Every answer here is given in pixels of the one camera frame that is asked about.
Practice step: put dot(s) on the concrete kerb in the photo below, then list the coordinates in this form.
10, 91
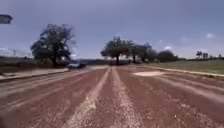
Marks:
33, 73
186, 72

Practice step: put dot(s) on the gravel running track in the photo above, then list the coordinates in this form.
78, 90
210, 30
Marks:
113, 96

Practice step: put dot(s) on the grass field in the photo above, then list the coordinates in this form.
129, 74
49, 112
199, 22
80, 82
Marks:
196, 66

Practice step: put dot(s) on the group of trees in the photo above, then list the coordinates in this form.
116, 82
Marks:
133, 50

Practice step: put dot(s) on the large dark tree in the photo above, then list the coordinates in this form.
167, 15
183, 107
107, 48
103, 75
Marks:
53, 43

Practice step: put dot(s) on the parked car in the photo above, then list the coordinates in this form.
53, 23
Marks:
76, 65

